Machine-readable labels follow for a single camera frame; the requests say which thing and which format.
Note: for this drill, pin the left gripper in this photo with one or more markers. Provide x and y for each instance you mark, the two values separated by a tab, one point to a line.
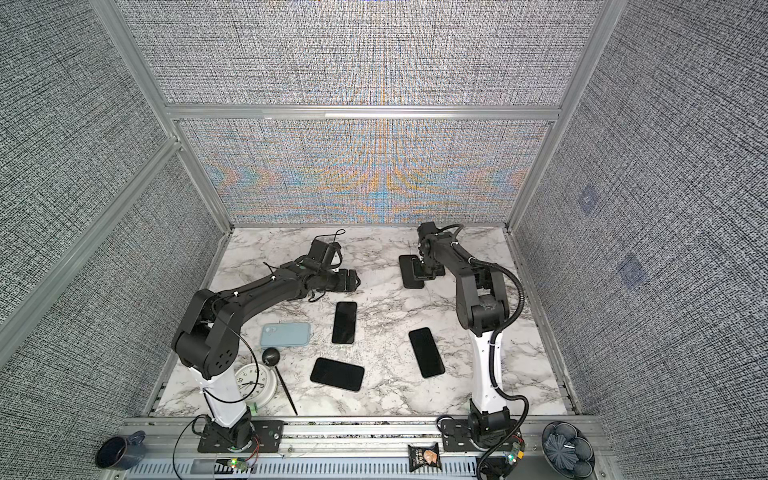
344	286

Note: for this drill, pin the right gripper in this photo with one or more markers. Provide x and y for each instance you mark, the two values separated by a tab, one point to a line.
420	274

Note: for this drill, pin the blue phone black screen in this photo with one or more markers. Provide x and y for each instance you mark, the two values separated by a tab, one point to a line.
426	353

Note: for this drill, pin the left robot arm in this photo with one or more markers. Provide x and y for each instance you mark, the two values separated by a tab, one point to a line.
208	337

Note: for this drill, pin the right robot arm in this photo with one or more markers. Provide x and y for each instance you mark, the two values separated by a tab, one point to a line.
489	299

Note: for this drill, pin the black phone upright centre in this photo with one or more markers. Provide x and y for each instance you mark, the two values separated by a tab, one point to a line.
344	327

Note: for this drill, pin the light blue phone case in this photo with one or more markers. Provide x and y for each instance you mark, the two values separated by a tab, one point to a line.
279	335

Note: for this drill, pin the black phone lying front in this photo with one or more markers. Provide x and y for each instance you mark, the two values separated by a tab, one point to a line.
337	374

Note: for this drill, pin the black ladle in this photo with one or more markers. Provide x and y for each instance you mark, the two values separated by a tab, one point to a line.
271	358

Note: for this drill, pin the white alarm clock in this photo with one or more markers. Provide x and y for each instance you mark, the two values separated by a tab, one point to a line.
258	383

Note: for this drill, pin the snack packet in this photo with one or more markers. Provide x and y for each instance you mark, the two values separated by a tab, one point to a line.
424	457

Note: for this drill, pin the bowl of dark capsules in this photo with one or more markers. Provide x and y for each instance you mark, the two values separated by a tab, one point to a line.
568	451

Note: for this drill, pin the dark blue mug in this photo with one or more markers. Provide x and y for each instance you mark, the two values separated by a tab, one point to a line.
121	452

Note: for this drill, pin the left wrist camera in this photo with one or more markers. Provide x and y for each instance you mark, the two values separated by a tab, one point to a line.
324	253

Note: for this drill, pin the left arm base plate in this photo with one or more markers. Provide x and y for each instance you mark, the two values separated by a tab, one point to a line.
244	437

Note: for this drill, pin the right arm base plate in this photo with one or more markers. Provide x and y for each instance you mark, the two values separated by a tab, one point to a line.
459	436

